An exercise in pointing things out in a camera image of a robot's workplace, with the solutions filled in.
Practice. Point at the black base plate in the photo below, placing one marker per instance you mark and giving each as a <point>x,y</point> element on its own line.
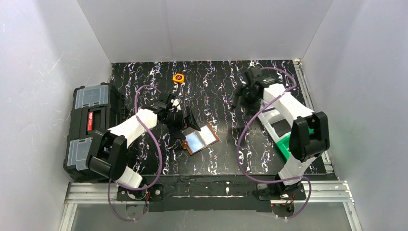
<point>209,192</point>

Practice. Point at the black toolbox with clear lids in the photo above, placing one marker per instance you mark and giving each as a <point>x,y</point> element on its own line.
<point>94,107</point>

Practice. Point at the green plastic bin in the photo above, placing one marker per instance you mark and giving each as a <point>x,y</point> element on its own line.
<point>304,143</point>

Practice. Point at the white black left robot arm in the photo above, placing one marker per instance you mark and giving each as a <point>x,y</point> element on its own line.
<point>107,155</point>

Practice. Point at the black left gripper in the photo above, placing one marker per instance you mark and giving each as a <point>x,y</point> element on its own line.
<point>185,118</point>

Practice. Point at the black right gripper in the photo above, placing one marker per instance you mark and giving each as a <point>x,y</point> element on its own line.
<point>243,95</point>

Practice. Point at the orange round cap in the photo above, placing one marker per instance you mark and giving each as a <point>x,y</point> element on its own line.
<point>178,78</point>

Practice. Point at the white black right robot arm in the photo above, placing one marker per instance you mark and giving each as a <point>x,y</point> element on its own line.
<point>278,96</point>

